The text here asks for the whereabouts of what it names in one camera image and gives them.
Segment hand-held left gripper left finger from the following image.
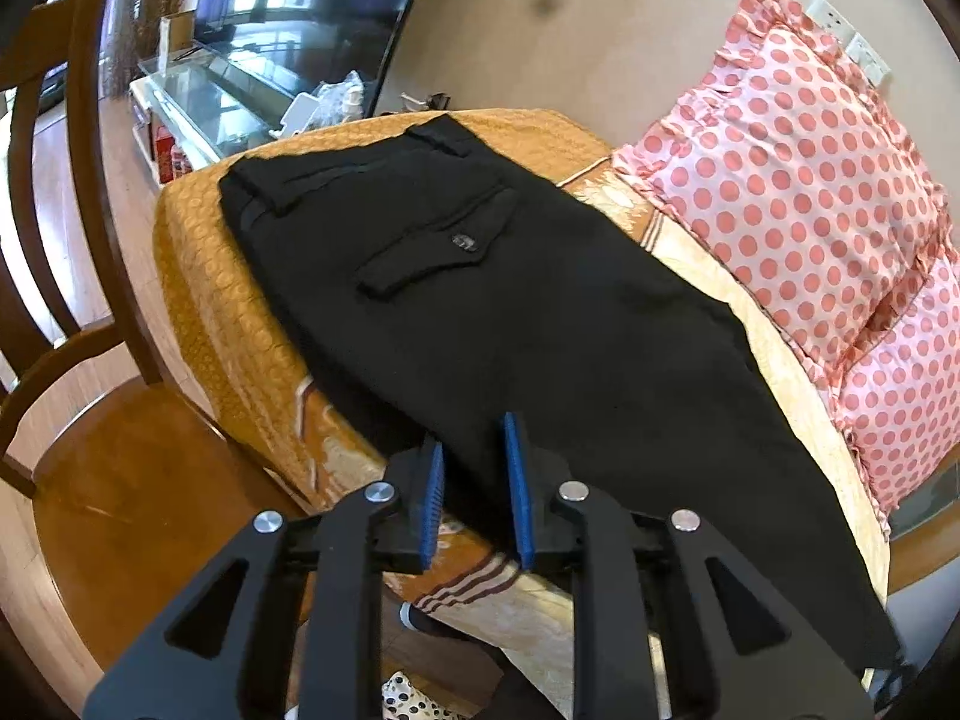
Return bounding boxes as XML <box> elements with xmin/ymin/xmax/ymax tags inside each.
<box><xmin>82</xmin><ymin>435</ymin><xmax>446</xmax><ymax>720</ymax></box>

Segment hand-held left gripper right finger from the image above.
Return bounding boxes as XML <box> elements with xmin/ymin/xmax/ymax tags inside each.
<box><xmin>501</xmin><ymin>411</ymin><xmax>877</xmax><ymax>720</ymax></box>

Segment black pants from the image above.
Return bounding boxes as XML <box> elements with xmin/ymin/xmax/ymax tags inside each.
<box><xmin>217</xmin><ymin>111</ymin><xmax>901</xmax><ymax>674</ymax></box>

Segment spotted slipper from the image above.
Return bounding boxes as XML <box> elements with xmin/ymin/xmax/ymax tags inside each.
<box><xmin>379</xmin><ymin>671</ymin><xmax>451</xmax><ymax>720</ymax></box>

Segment orange patterned table cover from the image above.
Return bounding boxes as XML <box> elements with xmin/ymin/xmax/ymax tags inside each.
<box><xmin>152</xmin><ymin>108</ymin><xmax>892</xmax><ymax>720</ymax></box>

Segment wooden chair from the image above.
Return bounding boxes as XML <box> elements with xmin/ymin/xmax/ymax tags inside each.
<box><xmin>0</xmin><ymin>0</ymin><xmax>353</xmax><ymax>698</ymax></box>

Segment pink polka dot pillow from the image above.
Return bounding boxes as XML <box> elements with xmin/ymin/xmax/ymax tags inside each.
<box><xmin>611</xmin><ymin>0</ymin><xmax>960</xmax><ymax>541</ymax></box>

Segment white device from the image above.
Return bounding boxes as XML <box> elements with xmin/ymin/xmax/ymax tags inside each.
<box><xmin>279</xmin><ymin>92</ymin><xmax>325</xmax><ymax>137</ymax></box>

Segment clear plastic bag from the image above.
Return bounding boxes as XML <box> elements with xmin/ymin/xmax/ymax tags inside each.
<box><xmin>311</xmin><ymin>71</ymin><xmax>368</xmax><ymax>125</ymax></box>

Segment red box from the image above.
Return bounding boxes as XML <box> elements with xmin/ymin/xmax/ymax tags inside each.
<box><xmin>148</xmin><ymin>124</ymin><xmax>178</xmax><ymax>185</ymax></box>

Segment glass tv cabinet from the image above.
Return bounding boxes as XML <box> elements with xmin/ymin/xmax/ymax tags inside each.
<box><xmin>129</xmin><ymin>45</ymin><xmax>301</xmax><ymax>185</ymax></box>

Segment white wall socket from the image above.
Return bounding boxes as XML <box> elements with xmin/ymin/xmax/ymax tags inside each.
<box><xmin>805</xmin><ymin>0</ymin><xmax>856</xmax><ymax>37</ymax></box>
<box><xmin>846</xmin><ymin>33</ymin><xmax>893</xmax><ymax>87</ymax></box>

